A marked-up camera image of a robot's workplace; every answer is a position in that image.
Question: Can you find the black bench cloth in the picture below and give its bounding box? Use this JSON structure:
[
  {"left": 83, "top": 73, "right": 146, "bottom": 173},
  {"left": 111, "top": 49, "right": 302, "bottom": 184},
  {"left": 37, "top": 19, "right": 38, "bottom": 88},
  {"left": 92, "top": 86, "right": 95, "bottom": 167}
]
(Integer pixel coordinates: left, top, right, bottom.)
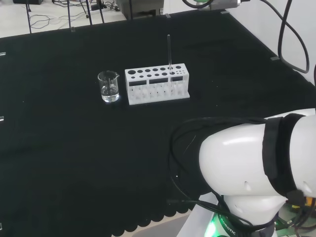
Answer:
[{"left": 0, "top": 11, "right": 316, "bottom": 237}]

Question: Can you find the black tripod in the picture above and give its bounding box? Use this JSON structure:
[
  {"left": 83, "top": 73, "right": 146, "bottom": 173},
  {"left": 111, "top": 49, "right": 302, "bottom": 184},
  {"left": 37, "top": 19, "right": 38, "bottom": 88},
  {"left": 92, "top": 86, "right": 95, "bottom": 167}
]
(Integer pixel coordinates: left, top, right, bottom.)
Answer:
[{"left": 25, "top": 0, "right": 106, "bottom": 34}]

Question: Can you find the clear glass rod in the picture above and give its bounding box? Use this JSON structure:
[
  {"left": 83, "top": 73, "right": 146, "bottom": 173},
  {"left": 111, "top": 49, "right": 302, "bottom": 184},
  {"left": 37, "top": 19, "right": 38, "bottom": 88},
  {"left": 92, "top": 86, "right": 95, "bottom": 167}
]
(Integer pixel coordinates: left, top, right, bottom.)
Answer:
[{"left": 167, "top": 35, "right": 173, "bottom": 75}]

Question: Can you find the thick black cable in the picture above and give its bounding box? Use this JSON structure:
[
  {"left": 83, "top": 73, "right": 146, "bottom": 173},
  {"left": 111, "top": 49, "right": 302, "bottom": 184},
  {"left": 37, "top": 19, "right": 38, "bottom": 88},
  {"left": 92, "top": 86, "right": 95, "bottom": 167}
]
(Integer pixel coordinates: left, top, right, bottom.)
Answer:
[{"left": 260, "top": 0, "right": 311, "bottom": 74}]

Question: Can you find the clear glass beaker with water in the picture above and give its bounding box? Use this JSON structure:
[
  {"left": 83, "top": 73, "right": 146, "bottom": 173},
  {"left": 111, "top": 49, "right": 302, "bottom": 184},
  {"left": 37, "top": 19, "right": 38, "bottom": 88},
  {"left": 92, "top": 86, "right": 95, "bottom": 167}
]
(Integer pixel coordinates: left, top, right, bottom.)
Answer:
[{"left": 97, "top": 71, "right": 120, "bottom": 103}]

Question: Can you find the white test tube rack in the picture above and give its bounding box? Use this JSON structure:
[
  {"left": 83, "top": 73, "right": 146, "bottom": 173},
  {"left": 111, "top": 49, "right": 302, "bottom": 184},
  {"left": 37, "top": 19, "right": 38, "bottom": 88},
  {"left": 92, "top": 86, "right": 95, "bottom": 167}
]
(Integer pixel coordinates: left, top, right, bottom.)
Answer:
[{"left": 124, "top": 63, "right": 191, "bottom": 106}]

